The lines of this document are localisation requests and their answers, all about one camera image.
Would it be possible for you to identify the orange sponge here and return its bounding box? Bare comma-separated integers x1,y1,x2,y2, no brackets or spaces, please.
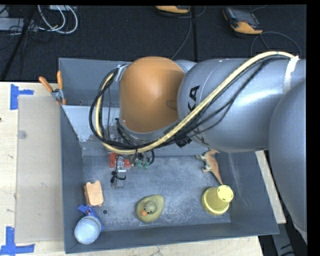
83,180,105,208

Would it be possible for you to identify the yellow rubber duck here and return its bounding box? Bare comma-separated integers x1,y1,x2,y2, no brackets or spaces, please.
135,194,166,224

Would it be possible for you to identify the grey metal bin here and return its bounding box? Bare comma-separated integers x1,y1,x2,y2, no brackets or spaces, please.
58,57,281,255

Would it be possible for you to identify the white spray bottle blue trigger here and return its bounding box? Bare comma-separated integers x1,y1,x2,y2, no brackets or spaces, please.
73,204,106,246

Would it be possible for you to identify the orange toy dinosaur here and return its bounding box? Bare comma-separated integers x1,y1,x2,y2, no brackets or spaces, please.
195,148,224,186

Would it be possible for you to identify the pale flat board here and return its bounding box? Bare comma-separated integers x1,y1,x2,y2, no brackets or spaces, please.
14,94,65,244

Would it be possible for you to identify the yellow cup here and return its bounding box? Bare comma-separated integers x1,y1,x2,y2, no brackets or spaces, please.
201,184,235,217

